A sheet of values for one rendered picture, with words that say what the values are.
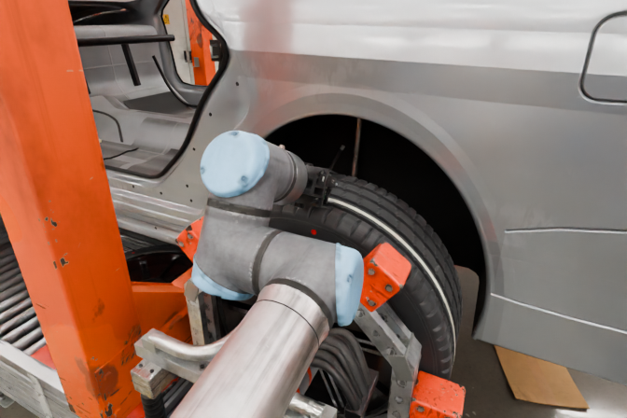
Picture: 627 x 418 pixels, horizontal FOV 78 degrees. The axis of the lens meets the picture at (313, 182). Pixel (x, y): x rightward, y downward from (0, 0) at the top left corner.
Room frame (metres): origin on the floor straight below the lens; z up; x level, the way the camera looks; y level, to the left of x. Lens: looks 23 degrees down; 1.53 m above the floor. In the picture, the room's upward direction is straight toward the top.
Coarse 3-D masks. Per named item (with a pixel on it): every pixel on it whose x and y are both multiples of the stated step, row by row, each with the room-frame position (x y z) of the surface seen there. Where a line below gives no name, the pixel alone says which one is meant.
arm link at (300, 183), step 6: (294, 156) 0.58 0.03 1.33; (300, 162) 0.58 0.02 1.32; (300, 168) 0.57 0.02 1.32; (300, 174) 0.56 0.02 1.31; (306, 174) 0.58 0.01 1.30; (300, 180) 0.56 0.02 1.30; (306, 180) 0.58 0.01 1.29; (294, 186) 0.54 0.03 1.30; (300, 186) 0.56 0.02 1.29; (294, 192) 0.55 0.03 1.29; (300, 192) 0.57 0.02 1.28; (288, 198) 0.55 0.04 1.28; (294, 198) 0.56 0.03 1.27; (282, 204) 0.57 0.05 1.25
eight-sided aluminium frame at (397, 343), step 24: (192, 288) 0.73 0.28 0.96; (192, 312) 0.74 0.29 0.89; (216, 312) 0.78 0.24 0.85; (360, 312) 0.57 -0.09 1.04; (384, 312) 0.58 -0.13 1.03; (192, 336) 0.74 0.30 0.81; (216, 336) 0.77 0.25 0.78; (384, 336) 0.53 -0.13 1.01; (408, 336) 0.56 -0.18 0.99; (408, 360) 0.51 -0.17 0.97; (408, 384) 0.51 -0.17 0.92; (408, 408) 0.51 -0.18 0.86
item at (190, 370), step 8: (136, 344) 0.54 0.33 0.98; (136, 352) 0.54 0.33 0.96; (144, 352) 0.53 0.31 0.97; (160, 352) 0.53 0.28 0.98; (152, 360) 0.53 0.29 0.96; (160, 360) 0.52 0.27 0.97; (168, 360) 0.51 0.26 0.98; (176, 360) 0.51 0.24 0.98; (184, 360) 0.51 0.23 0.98; (168, 368) 0.51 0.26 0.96; (176, 368) 0.50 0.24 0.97; (184, 368) 0.49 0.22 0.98; (192, 368) 0.49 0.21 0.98; (200, 368) 0.49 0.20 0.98; (184, 376) 0.49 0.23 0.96; (192, 376) 0.48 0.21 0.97; (288, 416) 0.40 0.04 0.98; (296, 416) 0.40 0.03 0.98
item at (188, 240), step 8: (192, 224) 0.74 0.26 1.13; (200, 224) 0.75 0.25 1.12; (184, 232) 0.73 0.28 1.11; (192, 232) 0.72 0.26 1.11; (200, 232) 0.73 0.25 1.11; (176, 240) 0.74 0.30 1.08; (184, 240) 0.73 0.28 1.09; (192, 240) 0.72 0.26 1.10; (184, 248) 0.73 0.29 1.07; (192, 248) 0.72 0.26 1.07; (192, 256) 0.72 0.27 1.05
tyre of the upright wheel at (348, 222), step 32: (352, 192) 0.80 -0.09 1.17; (384, 192) 0.83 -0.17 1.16; (288, 224) 0.71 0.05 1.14; (320, 224) 0.68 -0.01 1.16; (352, 224) 0.67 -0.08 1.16; (384, 224) 0.71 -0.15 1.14; (416, 224) 0.76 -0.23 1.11; (448, 256) 0.77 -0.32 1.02; (416, 288) 0.60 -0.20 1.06; (448, 288) 0.68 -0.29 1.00; (416, 320) 0.59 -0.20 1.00; (448, 320) 0.62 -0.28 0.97; (448, 352) 0.57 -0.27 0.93
